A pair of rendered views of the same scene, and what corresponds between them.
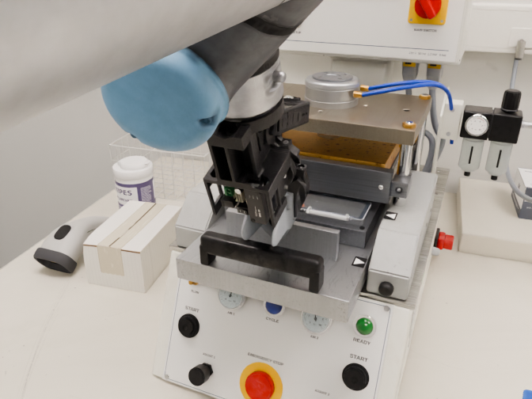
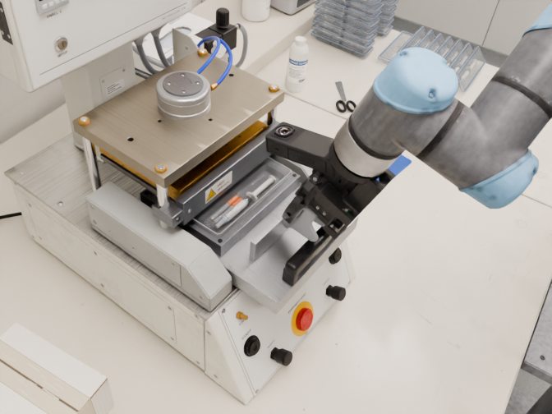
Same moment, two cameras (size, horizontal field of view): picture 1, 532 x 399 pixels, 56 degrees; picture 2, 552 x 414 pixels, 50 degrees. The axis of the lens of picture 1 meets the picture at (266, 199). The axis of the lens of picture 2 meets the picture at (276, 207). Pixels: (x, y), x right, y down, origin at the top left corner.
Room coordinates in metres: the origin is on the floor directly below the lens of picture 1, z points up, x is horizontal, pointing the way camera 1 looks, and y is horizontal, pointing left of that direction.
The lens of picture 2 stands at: (0.46, 0.58, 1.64)
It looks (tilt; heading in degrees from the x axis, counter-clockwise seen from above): 46 degrees down; 279
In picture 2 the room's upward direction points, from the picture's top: 7 degrees clockwise
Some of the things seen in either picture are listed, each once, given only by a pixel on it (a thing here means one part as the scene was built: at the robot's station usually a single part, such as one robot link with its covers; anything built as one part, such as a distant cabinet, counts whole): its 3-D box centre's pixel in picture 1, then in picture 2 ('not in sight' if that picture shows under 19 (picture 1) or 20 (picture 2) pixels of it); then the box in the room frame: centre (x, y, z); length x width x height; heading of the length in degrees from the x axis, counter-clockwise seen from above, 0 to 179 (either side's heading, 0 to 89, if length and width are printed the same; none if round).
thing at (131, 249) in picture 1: (137, 243); (37, 394); (0.84, 0.25, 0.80); 0.19 x 0.13 x 0.09; 162
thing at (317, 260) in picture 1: (260, 259); (318, 244); (0.48, 0.01, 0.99); 0.15 x 0.02 x 0.04; 67
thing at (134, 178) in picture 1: (135, 191); not in sight; (1.02, 0.30, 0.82); 0.09 x 0.09 x 0.15
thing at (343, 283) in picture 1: (299, 221); (245, 208); (0.61, -0.05, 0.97); 0.30 x 0.22 x 0.08; 157
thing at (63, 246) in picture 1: (79, 234); not in sight; (0.88, 0.38, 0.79); 0.20 x 0.08 x 0.08; 162
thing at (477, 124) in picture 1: (486, 135); (216, 52); (0.76, -0.35, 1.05); 0.15 x 0.05 x 0.15; 67
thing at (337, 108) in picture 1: (348, 115); (178, 104); (0.75, -0.13, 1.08); 0.31 x 0.24 x 0.13; 67
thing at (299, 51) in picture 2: not in sight; (297, 63); (0.65, -0.72, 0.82); 0.05 x 0.05 x 0.14
